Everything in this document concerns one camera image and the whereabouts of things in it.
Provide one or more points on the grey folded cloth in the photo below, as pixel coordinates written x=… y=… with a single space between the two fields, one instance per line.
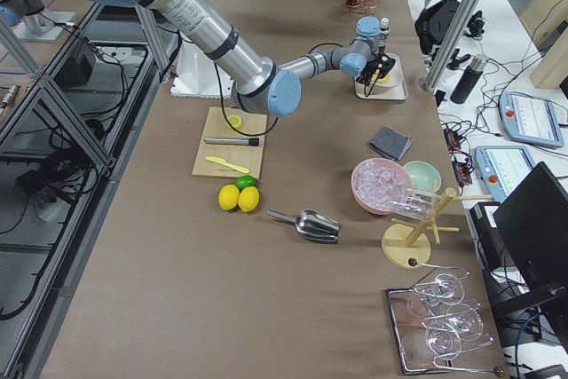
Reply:
x=390 y=144

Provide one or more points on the wooden cutting board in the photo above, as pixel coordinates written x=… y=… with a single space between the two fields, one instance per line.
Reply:
x=249 y=157

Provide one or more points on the lemon half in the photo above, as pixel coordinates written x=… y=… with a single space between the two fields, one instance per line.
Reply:
x=234 y=121

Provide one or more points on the white rabbit tray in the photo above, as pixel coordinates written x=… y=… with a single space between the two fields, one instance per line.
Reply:
x=396 y=93

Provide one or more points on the white round plate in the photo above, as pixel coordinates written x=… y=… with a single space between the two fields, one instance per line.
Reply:
x=395 y=79

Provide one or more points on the teach pendant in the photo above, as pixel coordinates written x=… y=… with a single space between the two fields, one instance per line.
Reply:
x=503 y=168
x=530 y=119

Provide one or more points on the tea bottle on tray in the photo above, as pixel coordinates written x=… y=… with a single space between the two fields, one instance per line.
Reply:
x=383 y=34

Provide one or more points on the upper clear wine glass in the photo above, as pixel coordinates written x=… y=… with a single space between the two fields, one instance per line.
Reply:
x=432 y=297

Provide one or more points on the pink bowl with ice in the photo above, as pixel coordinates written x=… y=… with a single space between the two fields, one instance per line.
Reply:
x=372 y=183

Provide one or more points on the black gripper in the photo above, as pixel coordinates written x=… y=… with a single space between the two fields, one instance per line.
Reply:
x=372 y=67

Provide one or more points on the upper teach pendant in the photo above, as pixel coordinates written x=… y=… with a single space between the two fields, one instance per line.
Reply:
x=530 y=119

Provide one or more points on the metal ice scoop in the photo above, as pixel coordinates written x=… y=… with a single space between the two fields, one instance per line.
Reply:
x=312 y=225

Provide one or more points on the aluminium frame post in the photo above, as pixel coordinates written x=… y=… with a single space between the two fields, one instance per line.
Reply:
x=453 y=34

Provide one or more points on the clear wine glass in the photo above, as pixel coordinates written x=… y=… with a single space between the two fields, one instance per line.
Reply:
x=447 y=334
x=432 y=297

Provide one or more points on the green lime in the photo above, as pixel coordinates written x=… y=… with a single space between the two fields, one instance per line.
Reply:
x=244 y=181

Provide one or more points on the black monitor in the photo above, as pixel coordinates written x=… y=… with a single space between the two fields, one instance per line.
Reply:
x=532 y=222

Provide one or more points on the black thermos bottle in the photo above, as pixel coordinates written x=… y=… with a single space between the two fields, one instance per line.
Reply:
x=469 y=79

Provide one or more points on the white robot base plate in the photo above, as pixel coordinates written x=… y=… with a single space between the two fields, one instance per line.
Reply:
x=198 y=76

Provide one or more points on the yellow lemon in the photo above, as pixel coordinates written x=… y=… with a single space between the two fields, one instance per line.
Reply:
x=249 y=199
x=228 y=197

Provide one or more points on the yellow plastic knife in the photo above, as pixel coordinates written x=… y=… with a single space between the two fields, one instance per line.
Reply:
x=225 y=163

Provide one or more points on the mirrored glass rack tray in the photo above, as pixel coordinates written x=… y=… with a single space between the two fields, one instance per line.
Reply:
x=415 y=356

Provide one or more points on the green bowl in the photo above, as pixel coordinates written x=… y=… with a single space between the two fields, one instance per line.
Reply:
x=423 y=175

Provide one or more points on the upper yellow lemon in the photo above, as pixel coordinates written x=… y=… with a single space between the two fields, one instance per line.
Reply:
x=228 y=197

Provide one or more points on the lower yellow lemon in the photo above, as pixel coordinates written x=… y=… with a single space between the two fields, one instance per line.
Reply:
x=249 y=199

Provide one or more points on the steel muddler black tip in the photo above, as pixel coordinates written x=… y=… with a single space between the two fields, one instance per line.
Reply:
x=233 y=141

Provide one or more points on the lower clear wine glass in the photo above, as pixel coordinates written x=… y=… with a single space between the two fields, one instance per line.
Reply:
x=447 y=334

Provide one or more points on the clear glass on mug tree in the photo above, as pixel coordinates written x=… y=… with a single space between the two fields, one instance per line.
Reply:
x=413 y=202

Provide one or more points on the glazed braided donut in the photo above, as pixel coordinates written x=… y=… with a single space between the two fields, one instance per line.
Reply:
x=379 y=77

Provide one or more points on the lower teach pendant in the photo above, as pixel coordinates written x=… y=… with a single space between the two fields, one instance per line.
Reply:
x=503 y=168

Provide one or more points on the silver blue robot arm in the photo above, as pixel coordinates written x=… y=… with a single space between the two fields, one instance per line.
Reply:
x=259 y=85

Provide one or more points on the wooden mug tree stand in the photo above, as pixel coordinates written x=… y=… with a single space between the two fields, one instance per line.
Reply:
x=406 y=245

